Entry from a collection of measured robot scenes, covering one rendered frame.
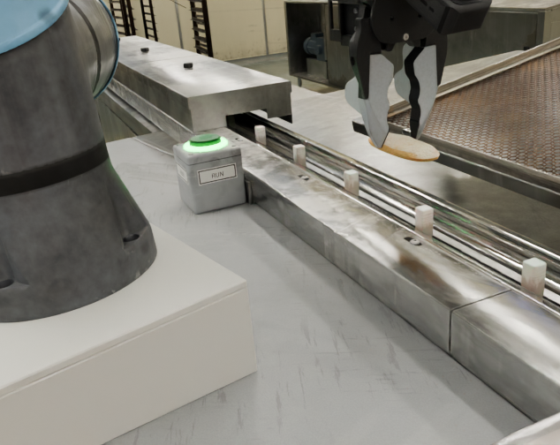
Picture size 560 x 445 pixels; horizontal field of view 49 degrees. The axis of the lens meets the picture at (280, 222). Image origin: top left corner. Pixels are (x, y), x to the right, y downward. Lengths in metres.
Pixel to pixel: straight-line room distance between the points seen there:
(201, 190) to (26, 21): 0.39
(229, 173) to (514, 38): 2.80
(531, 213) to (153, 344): 0.47
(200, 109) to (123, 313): 0.62
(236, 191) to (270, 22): 7.41
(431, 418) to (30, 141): 0.32
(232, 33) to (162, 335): 7.62
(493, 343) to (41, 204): 0.31
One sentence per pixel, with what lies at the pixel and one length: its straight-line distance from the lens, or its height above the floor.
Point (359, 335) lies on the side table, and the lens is 0.50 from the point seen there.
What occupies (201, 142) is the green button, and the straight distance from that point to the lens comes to 0.77.
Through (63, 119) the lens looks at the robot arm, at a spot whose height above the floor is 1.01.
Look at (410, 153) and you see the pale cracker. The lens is 0.59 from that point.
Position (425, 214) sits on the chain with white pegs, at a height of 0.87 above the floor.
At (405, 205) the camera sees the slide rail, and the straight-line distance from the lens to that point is 0.67.
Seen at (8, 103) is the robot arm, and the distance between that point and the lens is 0.43.
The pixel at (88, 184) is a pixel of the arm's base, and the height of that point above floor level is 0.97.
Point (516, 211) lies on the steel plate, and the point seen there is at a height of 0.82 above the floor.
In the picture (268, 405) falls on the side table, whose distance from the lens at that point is 0.44.
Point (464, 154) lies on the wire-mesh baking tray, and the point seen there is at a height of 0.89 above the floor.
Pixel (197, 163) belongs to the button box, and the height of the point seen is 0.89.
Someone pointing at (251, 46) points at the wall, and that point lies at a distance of 8.08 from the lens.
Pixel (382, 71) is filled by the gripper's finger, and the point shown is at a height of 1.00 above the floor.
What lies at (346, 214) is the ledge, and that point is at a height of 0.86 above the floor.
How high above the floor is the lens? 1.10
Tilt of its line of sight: 23 degrees down
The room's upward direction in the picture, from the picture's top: 5 degrees counter-clockwise
